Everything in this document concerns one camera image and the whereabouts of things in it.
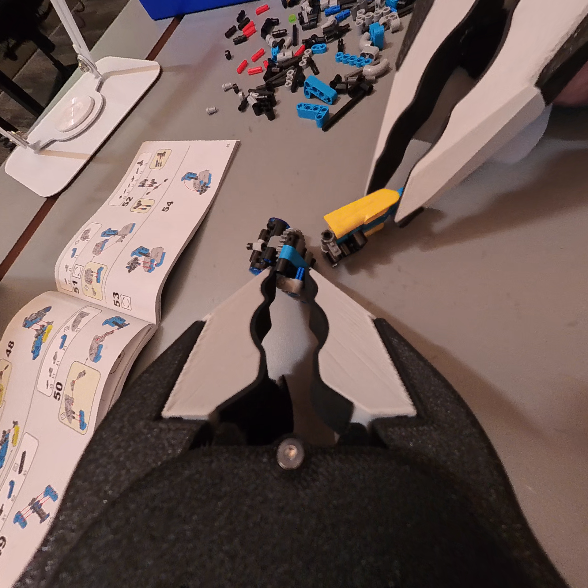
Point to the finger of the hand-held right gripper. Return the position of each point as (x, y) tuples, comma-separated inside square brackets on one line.
[(413, 69), (496, 92)]

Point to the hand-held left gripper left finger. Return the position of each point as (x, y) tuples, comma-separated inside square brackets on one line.
[(216, 363)]

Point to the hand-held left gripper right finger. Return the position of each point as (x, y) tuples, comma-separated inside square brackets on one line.
[(363, 363)]

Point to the black blue gear brick assembly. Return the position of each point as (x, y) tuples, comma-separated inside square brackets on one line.
[(285, 257)]

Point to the blue yellow brick assembly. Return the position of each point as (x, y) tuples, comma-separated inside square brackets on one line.
[(358, 216)]

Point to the white desk lamp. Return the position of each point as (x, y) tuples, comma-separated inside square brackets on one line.
[(92, 105)]

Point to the person's right hand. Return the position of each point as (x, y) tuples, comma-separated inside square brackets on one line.
[(572, 99)]

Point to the pile of loose brick pieces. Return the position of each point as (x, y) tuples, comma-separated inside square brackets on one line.
[(312, 55)]

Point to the open instruction booklet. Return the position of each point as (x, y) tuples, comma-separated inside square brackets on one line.
[(160, 206)]

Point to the blue plastic bin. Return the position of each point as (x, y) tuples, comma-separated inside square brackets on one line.
[(193, 7)]

